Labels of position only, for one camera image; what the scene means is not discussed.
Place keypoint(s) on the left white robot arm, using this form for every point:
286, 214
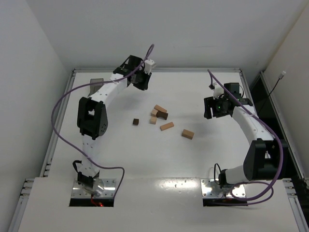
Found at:
92, 117

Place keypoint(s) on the smoky transparent plastic box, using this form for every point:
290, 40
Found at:
96, 84

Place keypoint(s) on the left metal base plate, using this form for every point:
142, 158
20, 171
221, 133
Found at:
101, 189

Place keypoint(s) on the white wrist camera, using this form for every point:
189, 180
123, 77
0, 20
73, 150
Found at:
149, 64
218, 91

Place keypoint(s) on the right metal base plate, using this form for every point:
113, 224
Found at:
211, 190

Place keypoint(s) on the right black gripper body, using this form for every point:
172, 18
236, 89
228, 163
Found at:
208, 109

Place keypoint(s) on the light wood long block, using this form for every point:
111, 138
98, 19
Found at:
166, 126
159, 108

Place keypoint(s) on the small dark wood cube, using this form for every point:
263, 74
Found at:
135, 121

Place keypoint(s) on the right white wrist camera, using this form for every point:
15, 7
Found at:
218, 91

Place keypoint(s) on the dark wood arch block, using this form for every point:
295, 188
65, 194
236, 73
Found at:
162, 115

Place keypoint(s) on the light brown block right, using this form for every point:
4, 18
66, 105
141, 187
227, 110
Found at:
188, 134

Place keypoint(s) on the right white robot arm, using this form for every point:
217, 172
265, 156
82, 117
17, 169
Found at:
266, 155

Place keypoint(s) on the metal base plate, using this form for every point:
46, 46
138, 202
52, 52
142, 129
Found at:
211, 190
101, 189

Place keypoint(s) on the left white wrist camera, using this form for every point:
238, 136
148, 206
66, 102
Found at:
149, 64

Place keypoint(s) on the tan wood cube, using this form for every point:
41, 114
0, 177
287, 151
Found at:
154, 112

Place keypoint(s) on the pale wood cube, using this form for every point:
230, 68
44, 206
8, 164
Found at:
153, 120

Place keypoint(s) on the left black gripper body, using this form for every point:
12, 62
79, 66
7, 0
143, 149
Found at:
142, 82

